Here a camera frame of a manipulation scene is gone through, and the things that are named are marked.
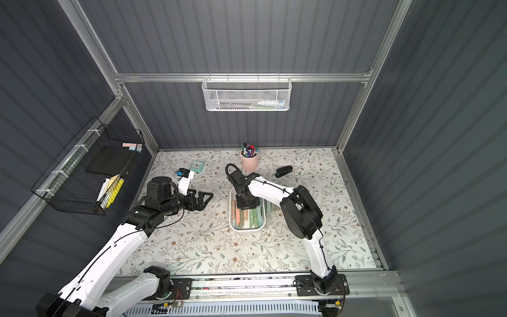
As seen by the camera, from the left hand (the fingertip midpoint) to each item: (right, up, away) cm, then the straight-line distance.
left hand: (202, 193), depth 75 cm
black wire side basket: (-43, +6, -3) cm, 43 cm away
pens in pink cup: (+17, +19, +27) cm, 37 cm away
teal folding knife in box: (+22, -13, +15) cm, 30 cm away
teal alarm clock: (-12, +11, +34) cm, 38 cm away
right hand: (+16, -9, +18) cm, 26 cm away
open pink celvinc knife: (+12, -13, +16) cm, 24 cm away
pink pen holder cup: (+17, +12, +33) cm, 39 cm away
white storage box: (+16, -15, +16) cm, 27 cm away
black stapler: (+35, +8, +32) cm, 48 cm away
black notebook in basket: (-37, +13, +2) cm, 39 cm away
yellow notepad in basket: (-29, +1, -7) cm, 30 cm away
